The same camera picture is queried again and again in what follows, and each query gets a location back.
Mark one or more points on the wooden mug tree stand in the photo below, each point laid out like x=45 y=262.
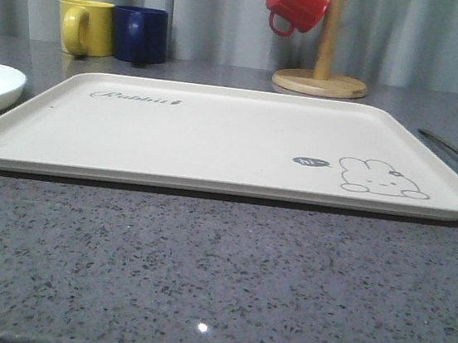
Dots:
x=321 y=81

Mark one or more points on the beige rabbit serving tray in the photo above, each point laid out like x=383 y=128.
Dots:
x=190 y=136

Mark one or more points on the dark blue mug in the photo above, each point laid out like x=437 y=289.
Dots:
x=140 y=34

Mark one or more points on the yellow mug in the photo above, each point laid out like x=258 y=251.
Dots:
x=86 y=27

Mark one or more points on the grey curtain backdrop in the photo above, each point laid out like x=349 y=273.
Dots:
x=392 y=42

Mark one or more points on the red ribbed mug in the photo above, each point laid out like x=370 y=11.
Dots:
x=289 y=15

